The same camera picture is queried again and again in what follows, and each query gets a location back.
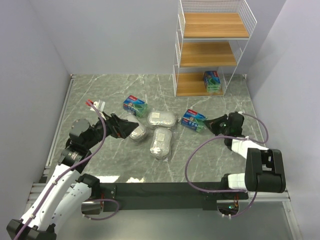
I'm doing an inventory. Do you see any blue green sponge pack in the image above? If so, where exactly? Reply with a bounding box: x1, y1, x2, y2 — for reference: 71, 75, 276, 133
203, 70, 221, 93
181, 109, 207, 132
123, 95, 148, 118

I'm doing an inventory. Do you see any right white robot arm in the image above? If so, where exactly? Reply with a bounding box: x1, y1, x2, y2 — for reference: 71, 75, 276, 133
204, 111, 286, 193

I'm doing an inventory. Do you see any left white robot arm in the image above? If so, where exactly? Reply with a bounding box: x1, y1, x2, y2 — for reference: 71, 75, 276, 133
6, 112, 139, 240

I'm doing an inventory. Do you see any silver sponge pack left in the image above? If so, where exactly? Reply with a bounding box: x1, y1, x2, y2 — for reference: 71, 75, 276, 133
126, 114, 147, 141

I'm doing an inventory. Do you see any silver sponge pack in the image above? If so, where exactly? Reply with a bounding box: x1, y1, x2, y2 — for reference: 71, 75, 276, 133
149, 127, 173, 162
126, 114, 147, 141
146, 110, 178, 129

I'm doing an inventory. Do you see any silver sponge pack top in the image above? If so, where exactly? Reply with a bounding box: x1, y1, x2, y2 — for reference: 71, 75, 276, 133
146, 110, 178, 129

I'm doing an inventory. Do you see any silver sponge pack lower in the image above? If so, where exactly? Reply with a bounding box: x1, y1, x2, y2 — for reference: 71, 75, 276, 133
149, 127, 173, 162

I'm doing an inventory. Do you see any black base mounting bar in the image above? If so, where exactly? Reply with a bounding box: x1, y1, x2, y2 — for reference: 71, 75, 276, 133
99, 181, 226, 213

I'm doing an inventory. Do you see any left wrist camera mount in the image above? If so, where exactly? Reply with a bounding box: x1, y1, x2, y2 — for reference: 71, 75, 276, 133
85, 99, 106, 114

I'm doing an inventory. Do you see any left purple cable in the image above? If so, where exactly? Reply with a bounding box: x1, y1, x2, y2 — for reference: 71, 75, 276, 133
9, 102, 121, 240

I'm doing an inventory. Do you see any purple cable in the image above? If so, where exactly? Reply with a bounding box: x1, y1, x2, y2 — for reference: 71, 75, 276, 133
9, 102, 121, 240
184, 112, 270, 221

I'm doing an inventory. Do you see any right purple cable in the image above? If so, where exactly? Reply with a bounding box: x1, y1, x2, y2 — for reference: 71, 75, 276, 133
184, 112, 270, 221

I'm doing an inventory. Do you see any white wire wooden shelf rack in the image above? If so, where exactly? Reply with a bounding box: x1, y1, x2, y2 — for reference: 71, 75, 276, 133
173, 0, 257, 98

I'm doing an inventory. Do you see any aluminium rail frame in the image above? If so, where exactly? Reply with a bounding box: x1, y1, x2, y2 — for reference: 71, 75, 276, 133
27, 73, 292, 203

